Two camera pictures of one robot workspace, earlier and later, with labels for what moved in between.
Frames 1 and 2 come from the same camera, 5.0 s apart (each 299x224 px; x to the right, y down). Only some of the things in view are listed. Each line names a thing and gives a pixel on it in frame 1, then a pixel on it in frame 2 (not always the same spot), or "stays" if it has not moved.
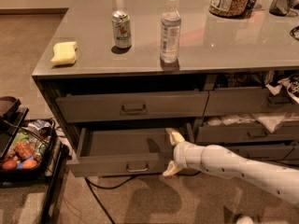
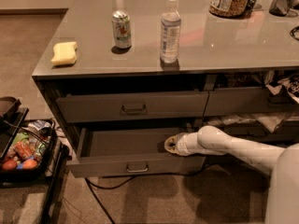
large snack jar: x=231 y=1 stays
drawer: x=121 y=152 stays
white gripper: x=183 y=155 to x=181 y=144
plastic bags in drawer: x=270 y=120 stays
